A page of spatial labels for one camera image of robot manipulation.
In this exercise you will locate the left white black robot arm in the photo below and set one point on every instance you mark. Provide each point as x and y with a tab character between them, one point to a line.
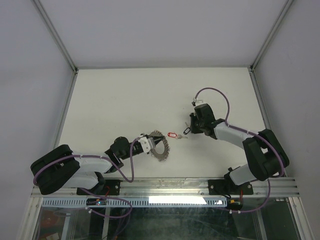
63	168

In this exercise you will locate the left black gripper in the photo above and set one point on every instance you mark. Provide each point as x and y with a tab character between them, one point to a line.
155	139

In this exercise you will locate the white slotted cable duct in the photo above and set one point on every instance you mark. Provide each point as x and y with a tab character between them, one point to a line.
174	201

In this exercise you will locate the aluminium mounting rail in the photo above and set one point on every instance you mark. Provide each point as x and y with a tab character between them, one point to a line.
282	187

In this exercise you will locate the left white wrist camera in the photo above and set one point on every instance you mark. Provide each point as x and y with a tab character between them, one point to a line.
147	143

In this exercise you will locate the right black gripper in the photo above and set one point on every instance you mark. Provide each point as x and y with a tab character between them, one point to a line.
193	129

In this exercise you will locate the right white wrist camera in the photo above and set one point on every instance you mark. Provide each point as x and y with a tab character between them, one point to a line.
197	102

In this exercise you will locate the metal disc with key rings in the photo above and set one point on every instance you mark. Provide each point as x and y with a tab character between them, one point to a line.
162	157

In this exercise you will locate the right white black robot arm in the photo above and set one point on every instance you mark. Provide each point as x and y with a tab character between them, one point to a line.
264	154

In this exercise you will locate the red handled key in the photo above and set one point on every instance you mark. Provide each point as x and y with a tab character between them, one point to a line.
179	136

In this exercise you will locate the red key tag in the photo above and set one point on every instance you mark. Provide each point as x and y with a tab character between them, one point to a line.
172	135

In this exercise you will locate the black white key tag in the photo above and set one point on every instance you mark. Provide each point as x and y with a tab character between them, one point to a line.
188	129

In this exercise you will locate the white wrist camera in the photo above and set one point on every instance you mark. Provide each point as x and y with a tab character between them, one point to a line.
147	143
197	102

